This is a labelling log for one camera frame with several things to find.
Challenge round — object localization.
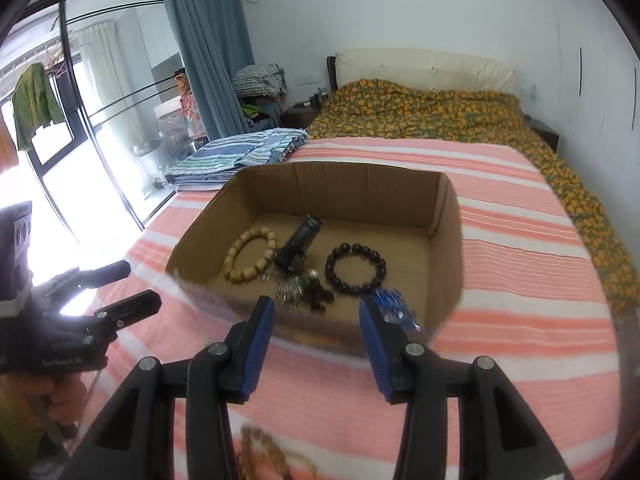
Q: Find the tan bead bracelet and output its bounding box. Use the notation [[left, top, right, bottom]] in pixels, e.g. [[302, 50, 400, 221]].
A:
[[237, 424, 321, 480]]

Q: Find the sliding glass door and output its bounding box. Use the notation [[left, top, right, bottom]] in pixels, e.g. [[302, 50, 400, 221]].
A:
[[60, 0, 183, 226]]

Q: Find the pink striped bed sheet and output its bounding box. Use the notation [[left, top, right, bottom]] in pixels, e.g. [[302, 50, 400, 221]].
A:
[[70, 137, 623, 480]]

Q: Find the folded blue striped blanket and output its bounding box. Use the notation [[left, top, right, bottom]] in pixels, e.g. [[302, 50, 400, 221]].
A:
[[165, 127, 311, 192]]

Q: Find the blue curtain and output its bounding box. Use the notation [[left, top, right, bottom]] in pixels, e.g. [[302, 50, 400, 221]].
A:
[[154, 0, 256, 141]]

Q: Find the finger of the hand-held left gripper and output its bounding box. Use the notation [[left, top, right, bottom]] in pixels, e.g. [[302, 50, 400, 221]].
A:
[[82, 290, 162, 346], [32, 260, 132, 306]]

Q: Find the cardboard box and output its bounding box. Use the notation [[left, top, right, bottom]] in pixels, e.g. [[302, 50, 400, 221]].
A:
[[165, 160, 463, 356]]

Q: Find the white wardrobe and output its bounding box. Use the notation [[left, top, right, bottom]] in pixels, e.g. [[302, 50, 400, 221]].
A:
[[550, 0, 640, 176]]

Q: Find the yellow floral blanket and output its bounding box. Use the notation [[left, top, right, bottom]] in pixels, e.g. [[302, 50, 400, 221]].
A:
[[306, 78, 636, 316]]

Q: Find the hanging green garment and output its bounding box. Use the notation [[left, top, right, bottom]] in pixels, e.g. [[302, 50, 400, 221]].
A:
[[11, 62, 66, 151]]

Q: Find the pile of checked clothes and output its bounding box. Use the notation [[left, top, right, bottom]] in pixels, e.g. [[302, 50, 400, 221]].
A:
[[232, 63, 288, 97]]

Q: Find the light wooden bead bracelet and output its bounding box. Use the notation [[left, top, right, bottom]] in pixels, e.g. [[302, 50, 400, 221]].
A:
[[223, 227, 278, 283]]

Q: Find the blue bead bracelet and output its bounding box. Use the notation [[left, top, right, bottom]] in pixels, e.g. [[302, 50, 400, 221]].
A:
[[372, 287, 422, 333]]

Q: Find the dark wooden nightstand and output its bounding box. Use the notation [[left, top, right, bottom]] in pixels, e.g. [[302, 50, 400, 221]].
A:
[[280, 105, 321, 130], [525, 115, 561, 153]]

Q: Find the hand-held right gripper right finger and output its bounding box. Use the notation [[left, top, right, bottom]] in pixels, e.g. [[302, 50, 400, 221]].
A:
[[359, 297, 576, 480]]

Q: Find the dark small bead bracelet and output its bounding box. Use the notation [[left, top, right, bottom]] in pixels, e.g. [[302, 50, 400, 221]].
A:
[[299, 280, 335, 317]]

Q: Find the cream padded headboard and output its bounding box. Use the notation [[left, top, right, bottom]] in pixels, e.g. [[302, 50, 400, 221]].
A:
[[334, 48, 516, 95]]

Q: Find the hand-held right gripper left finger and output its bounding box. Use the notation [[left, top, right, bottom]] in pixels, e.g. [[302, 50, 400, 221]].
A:
[[60, 296, 277, 480]]

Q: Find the hanging floral garment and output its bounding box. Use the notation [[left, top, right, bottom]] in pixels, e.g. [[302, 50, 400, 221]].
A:
[[175, 67, 203, 136]]

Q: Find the person's left hand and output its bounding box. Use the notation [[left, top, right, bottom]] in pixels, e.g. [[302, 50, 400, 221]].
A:
[[47, 372, 96, 413]]

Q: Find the hanging yellow garment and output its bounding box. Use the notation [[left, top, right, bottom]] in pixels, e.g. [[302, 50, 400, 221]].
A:
[[0, 110, 18, 166]]

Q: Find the brown strap wristwatch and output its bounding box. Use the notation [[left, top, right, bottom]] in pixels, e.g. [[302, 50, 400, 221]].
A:
[[274, 215, 325, 275]]

